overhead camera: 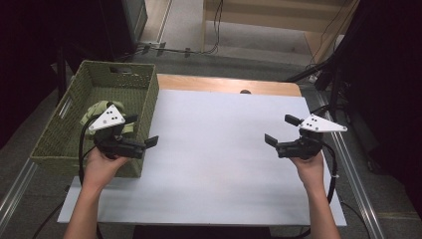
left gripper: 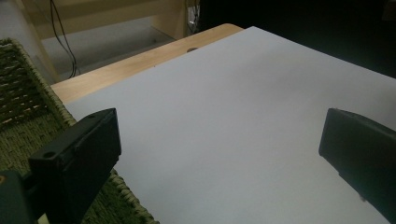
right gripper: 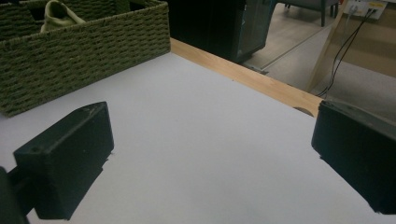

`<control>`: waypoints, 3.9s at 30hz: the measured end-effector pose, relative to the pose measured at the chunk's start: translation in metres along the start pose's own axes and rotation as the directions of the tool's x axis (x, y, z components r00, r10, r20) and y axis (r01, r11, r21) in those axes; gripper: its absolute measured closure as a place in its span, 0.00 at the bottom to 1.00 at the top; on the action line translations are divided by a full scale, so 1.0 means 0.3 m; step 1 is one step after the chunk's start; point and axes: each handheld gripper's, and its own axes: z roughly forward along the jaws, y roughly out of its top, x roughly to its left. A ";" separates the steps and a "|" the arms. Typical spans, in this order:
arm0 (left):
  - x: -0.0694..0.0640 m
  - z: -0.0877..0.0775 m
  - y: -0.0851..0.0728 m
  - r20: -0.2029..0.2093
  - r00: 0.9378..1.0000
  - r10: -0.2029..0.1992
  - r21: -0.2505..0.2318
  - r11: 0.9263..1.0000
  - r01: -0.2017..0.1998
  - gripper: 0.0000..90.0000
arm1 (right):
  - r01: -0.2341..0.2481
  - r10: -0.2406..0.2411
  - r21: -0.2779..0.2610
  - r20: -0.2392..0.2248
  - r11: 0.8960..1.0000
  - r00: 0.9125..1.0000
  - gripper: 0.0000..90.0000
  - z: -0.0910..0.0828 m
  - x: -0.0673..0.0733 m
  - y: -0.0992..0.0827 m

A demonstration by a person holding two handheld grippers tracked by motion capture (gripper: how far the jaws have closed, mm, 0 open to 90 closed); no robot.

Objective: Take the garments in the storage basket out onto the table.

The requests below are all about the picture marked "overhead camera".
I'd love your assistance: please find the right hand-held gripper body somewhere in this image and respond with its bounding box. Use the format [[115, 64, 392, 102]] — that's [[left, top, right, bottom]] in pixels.
[[275, 113, 348, 160]]

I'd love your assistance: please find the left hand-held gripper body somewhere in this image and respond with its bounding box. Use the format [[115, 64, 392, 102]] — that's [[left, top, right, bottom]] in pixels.
[[88, 104, 147, 160]]

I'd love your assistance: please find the person's right hand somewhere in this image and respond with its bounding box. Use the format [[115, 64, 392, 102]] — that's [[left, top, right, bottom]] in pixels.
[[290, 151, 326, 192]]

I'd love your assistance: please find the person's left hand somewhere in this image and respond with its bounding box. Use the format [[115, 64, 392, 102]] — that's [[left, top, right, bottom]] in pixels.
[[81, 146, 130, 194]]

